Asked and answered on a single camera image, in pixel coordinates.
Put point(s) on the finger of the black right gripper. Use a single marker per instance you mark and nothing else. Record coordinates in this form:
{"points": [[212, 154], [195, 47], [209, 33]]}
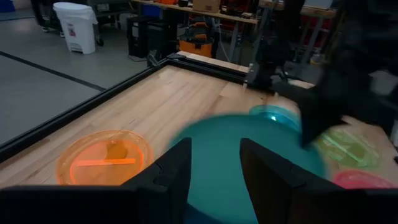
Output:
{"points": [[298, 92], [317, 121]]}

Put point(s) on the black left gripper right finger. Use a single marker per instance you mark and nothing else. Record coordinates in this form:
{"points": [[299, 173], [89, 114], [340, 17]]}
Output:
{"points": [[273, 193]]}

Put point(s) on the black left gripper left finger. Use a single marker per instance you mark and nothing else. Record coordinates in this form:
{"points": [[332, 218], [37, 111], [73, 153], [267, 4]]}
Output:
{"points": [[168, 186]]}

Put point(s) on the small cyan plastic plate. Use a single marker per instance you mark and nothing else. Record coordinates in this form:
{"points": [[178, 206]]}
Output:
{"points": [[273, 116]]}

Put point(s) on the green translucent plastic plate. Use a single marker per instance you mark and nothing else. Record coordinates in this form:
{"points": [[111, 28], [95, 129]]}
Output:
{"points": [[348, 149]]}

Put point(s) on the large teal plastic plate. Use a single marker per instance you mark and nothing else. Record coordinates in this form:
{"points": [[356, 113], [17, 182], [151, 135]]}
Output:
{"points": [[217, 174]]}

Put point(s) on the pink translucent plastic plate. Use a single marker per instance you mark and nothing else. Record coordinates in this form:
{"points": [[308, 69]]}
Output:
{"points": [[360, 181]]}

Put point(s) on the orange translucent plastic plate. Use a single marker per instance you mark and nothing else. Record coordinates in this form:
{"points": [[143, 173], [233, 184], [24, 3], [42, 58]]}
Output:
{"points": [[93, 174]]}

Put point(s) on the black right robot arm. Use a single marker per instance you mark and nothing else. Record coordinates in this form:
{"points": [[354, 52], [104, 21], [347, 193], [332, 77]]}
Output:
{"points": [[270, 62]]}

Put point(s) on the wooden workbench with metal legs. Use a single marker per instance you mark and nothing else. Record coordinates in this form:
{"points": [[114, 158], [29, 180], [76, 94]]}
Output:
{"points": [[217, 15], [317, 12]]}

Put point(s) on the orange black shop vacuum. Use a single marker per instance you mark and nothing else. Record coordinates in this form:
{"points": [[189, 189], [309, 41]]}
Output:
{"points": [[196, 43]]}

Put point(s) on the brown cardboard box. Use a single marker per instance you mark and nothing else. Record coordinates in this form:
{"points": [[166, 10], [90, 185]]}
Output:
{"points": [[206, 5]]}

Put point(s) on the black computer tower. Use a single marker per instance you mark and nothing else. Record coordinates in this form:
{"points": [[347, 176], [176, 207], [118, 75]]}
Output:
{"points": [[160, 40], [138, 37]]}

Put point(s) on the white pedal trash bin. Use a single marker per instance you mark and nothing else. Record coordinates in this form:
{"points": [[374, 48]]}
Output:
{"points": [[77, 28]]}

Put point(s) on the black wheeled cart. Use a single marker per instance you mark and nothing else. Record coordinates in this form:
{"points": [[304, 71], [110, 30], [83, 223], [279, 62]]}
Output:
{"points": [[109, 9]]}

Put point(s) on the person's legs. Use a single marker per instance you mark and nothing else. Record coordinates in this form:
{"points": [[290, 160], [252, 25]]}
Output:
{"points": [[38, 14]]}

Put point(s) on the black aluminium table frame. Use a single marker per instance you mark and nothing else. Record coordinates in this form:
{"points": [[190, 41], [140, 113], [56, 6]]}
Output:
{"points": [[77, 110]]}

